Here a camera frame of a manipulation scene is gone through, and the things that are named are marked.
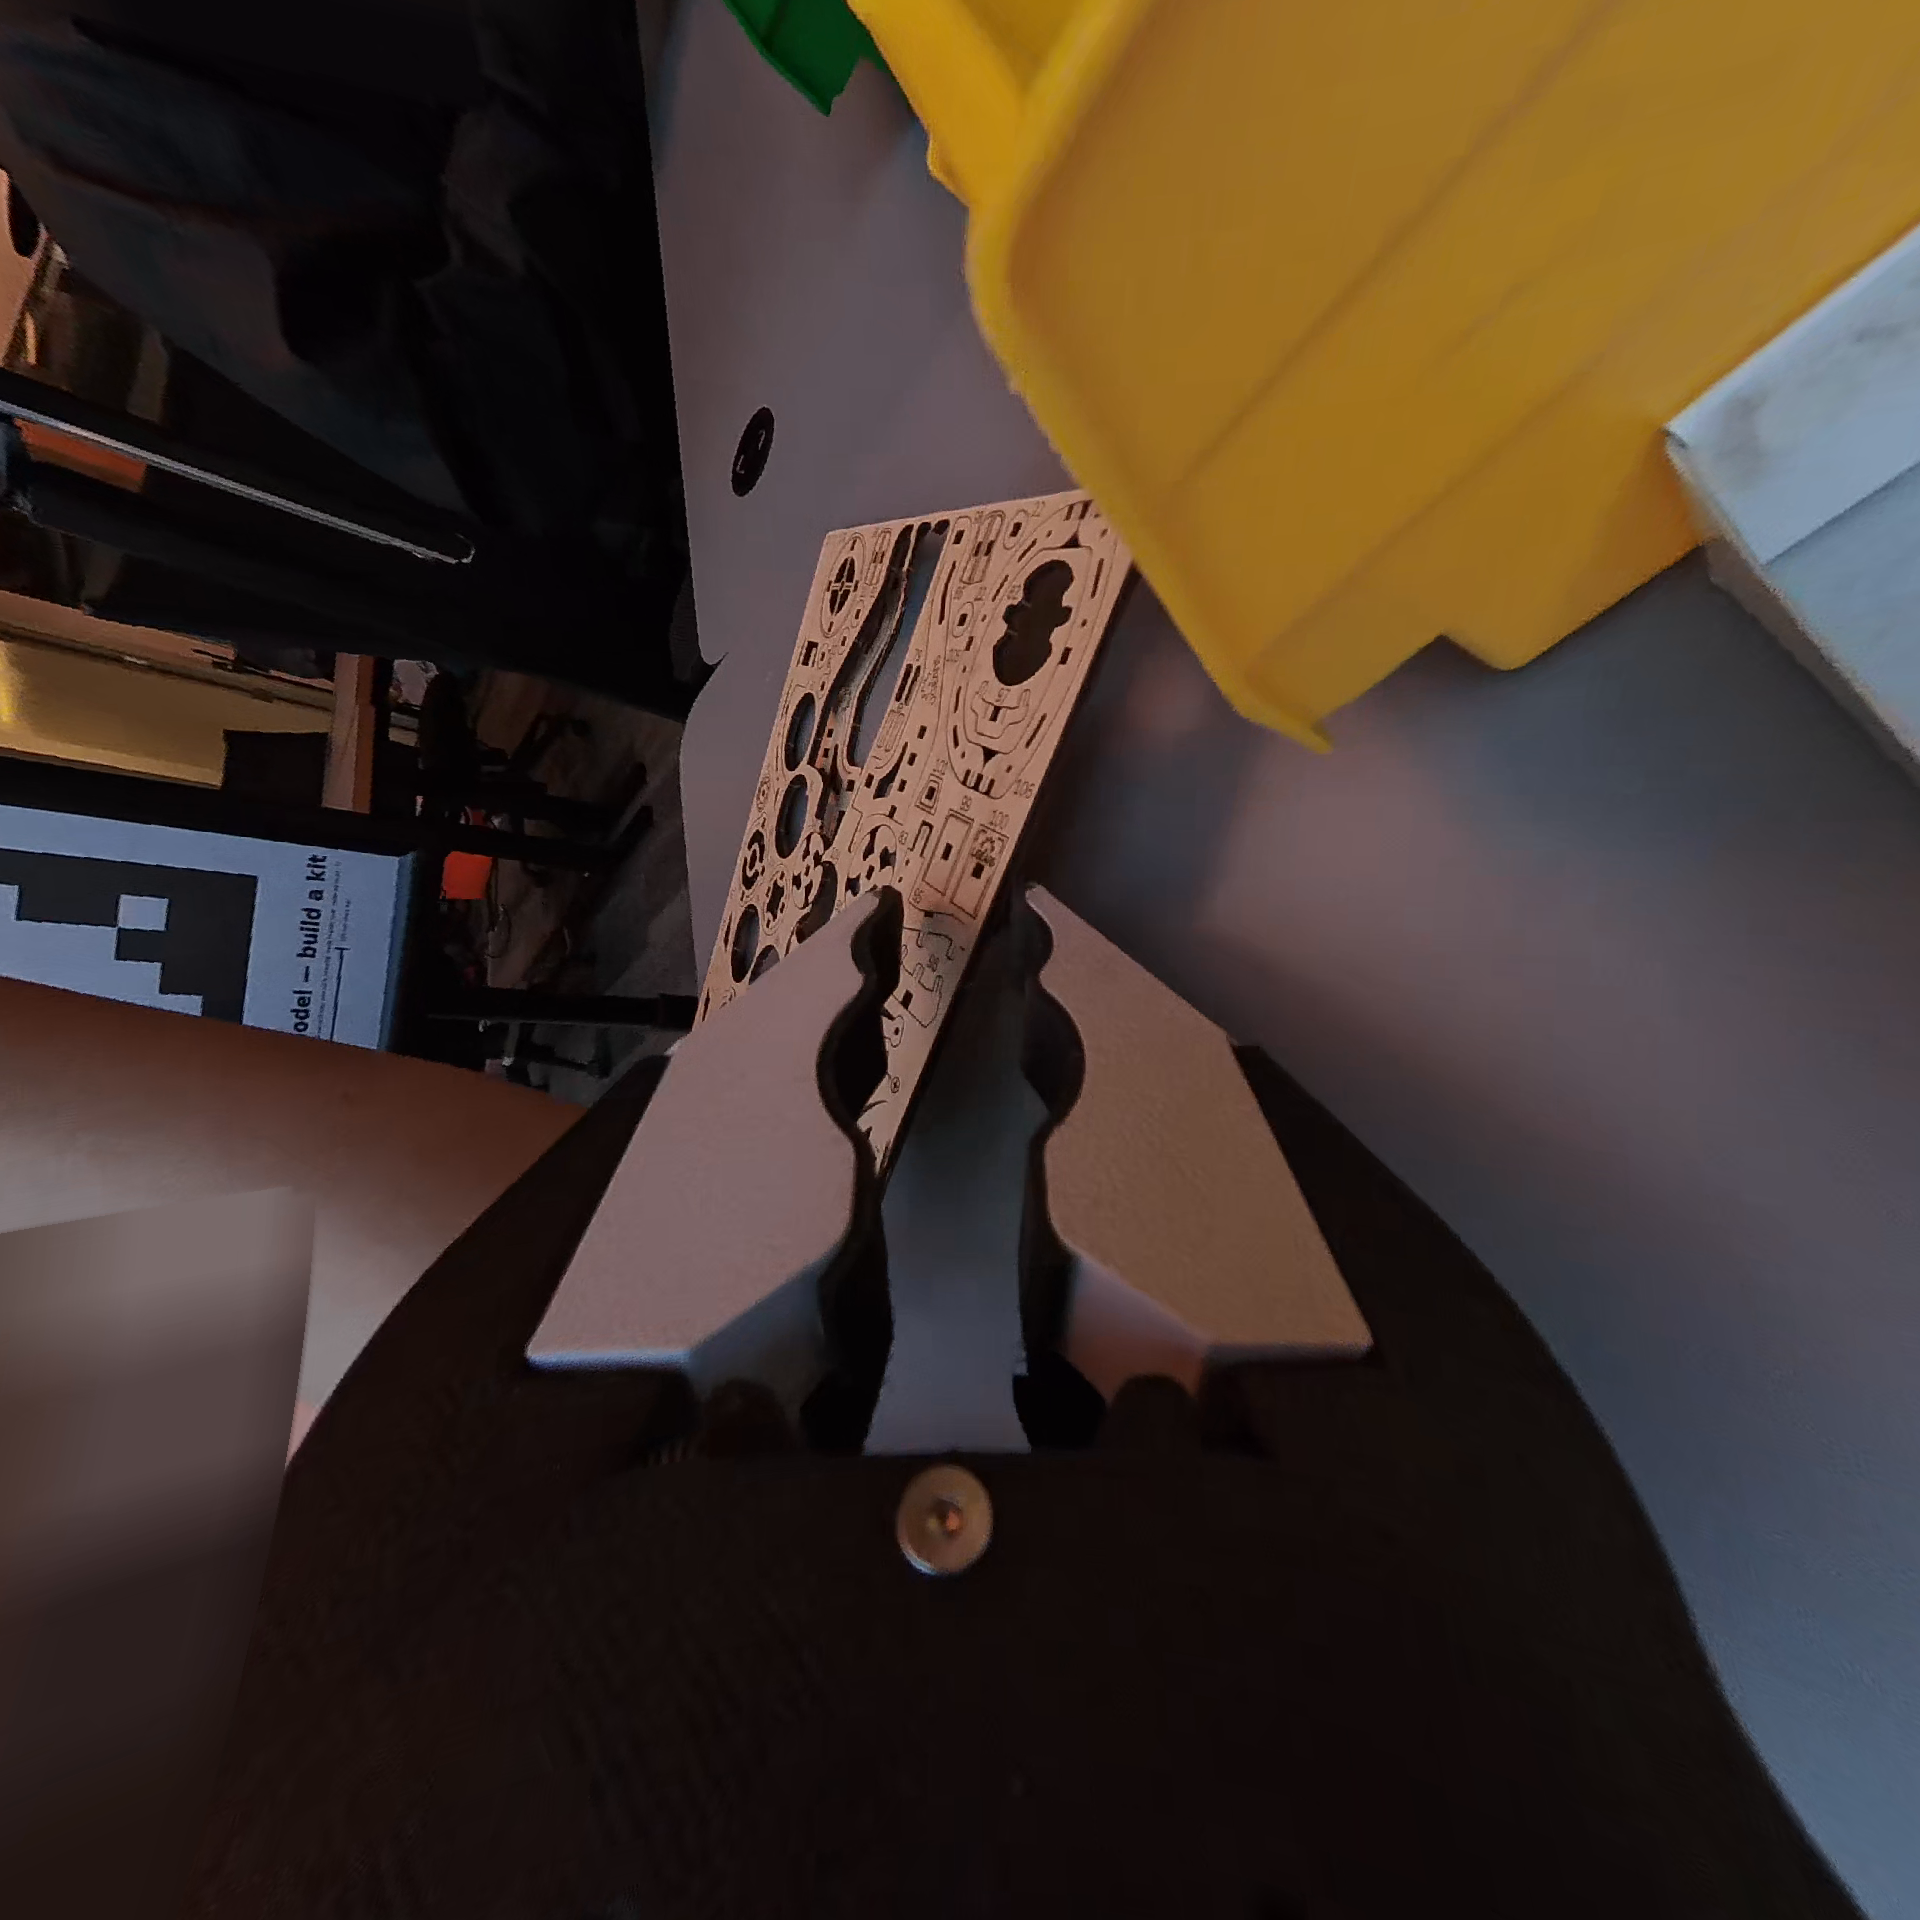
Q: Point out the yellow plastic bin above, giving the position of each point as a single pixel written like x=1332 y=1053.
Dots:
x=1350 y=300

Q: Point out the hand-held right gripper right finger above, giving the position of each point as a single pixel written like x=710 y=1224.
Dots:
x=1184 y=1200

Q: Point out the green plastic bin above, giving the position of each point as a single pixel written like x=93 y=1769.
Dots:
x=797 y=37

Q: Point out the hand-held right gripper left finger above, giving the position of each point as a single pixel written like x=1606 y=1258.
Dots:
x=704 y=1214

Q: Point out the white cardboard box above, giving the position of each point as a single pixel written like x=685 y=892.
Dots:
x=1830 y=450

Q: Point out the laser-cut wooden parts sheet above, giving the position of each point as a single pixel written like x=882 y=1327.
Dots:
x=932 y=705

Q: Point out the black round table cap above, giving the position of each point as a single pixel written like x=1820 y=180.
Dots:
x=752 y=447

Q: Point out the black metal rail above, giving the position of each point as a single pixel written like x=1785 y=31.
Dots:
x=224 y=480

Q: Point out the cardboard sign with black tag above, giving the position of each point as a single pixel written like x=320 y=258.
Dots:
x=149 y=930

